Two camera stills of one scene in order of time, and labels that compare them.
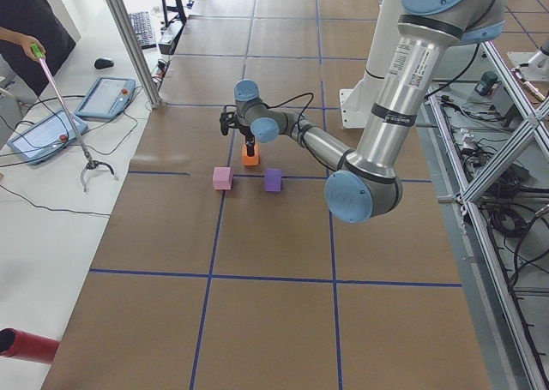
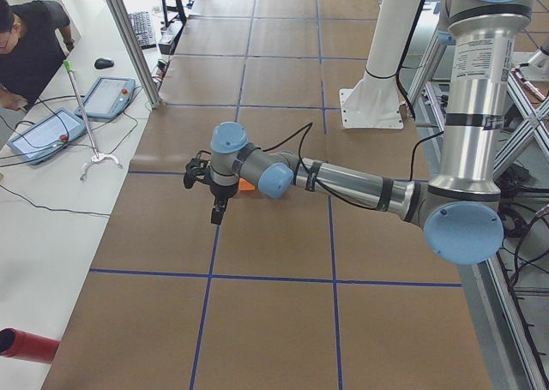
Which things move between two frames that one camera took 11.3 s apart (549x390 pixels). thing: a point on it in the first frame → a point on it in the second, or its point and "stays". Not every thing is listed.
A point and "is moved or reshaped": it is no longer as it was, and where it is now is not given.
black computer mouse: [103, 63] stays
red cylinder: [21, 345] stays
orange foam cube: [250, 160] is moved or reshaped
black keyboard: [142, 25] stays
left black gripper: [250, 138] → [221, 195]
